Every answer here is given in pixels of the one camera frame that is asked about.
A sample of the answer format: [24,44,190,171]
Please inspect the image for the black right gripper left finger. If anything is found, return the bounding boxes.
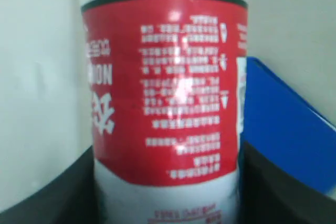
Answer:
[1,147,111,224]

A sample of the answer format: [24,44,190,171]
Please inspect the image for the clear red-label water bottle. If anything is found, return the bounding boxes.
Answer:
[80,0,248,223]

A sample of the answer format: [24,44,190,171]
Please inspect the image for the blue ring binder notebook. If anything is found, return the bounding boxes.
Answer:
[244,57,335,197]

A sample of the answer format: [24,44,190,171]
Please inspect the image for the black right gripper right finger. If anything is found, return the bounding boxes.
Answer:
[238,142,335,224]

